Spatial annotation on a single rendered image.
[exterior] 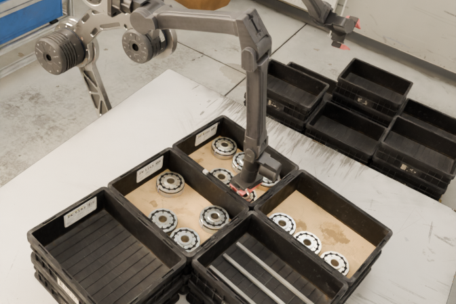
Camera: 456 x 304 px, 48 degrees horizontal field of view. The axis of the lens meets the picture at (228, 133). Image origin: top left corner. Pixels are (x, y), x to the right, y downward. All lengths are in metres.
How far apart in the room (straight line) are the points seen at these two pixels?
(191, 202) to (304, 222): 0.42
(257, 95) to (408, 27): 3.23
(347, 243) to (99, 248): 0.85
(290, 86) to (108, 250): 1.76
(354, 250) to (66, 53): 1.45
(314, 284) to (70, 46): 1.44
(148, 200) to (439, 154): 1.76
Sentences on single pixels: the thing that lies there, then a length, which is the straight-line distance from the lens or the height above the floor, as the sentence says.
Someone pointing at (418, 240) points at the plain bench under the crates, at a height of 0.70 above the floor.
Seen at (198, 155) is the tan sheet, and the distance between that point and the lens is 2.03.
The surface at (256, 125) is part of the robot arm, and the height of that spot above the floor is 1.23.
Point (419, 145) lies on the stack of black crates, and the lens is 3.04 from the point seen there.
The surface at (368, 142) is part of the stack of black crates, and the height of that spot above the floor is 0.38.
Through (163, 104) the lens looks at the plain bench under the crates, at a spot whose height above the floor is 0.70.
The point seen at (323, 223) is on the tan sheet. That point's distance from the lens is 1.92.
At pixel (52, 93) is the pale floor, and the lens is 3.66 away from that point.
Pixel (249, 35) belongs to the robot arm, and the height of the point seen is 1.54.
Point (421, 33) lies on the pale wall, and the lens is 4.64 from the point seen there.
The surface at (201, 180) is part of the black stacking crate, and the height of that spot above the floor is 0.90.
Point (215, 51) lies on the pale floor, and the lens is 4.20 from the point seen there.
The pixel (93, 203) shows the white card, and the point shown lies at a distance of 1.76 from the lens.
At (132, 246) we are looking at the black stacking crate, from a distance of 1.73.
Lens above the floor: 2.24
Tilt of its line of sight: 41 degrees down
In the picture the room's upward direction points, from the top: 12 degrees clockwise
